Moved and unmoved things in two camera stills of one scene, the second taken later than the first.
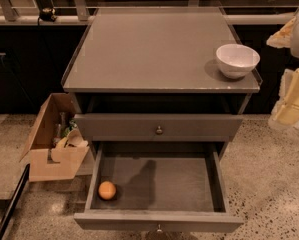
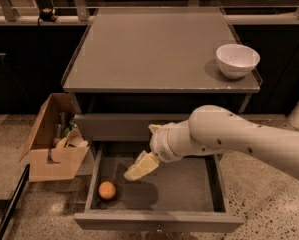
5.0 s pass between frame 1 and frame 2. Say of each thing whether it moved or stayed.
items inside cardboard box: stayed
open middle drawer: stayed
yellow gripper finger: moved
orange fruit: stayed
